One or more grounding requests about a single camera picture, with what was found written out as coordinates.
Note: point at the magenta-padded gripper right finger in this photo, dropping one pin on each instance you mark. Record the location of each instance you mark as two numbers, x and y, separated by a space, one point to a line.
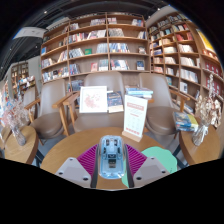
136 160

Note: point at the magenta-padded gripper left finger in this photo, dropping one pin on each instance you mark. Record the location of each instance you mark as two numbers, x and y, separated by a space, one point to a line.
87 160

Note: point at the translucent light blue computer mouse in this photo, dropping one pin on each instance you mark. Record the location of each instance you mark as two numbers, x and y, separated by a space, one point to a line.
112 156

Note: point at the green flower-shaped mouse pad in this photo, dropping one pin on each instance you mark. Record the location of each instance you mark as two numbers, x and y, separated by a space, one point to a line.
163 160

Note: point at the white sign on wooden base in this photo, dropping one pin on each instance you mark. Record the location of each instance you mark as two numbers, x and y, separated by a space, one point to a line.
135 116

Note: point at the white framed red floral picture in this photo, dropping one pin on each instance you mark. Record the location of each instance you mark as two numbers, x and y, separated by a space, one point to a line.
93 99

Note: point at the blue and yellow book stack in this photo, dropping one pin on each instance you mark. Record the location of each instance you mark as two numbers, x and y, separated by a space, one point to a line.
185 121

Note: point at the dark-covered book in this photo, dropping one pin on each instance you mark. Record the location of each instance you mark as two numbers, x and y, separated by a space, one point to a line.
115 101

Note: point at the round wooden side table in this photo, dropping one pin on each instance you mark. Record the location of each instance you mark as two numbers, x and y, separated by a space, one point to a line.
200 151
21 151

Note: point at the light blue book stack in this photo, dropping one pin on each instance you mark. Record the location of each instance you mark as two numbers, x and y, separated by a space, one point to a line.
138 91

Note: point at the distant small bookshelf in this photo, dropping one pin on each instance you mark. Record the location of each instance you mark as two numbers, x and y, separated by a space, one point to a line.
21 76

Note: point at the wide wooden bookshelf with books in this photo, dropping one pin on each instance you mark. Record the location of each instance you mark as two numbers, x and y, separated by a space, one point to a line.
96 46

